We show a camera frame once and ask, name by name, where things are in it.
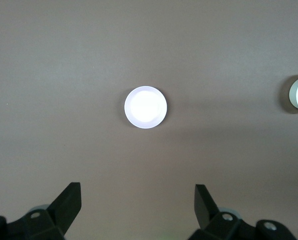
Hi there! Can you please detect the pink bowl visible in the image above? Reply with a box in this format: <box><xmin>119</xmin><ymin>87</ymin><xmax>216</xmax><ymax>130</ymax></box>
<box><xmin>124</xmin><ymin>85</ymin><xmax>168</xmax><ymax>130</ymax></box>

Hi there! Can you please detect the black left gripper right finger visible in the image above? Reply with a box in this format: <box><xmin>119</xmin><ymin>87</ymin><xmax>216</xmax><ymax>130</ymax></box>
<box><xmin>188</xmin><ymin>184</ymin><xmax>295</xmax><ymax>240</ymax></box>

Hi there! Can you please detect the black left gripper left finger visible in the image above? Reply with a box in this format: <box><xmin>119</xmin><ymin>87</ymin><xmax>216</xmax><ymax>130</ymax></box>
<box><xmin>0</xmin><ymin>182</ymin><xmax>82</xmax><ymax>240</ymax></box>

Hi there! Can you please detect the brown table cover mat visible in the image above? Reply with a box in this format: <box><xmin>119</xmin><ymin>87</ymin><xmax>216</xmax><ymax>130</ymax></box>
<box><xmin>0</xmin><ymin>0</ymin><xmax>298</xmax><ymax>240</ymax></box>

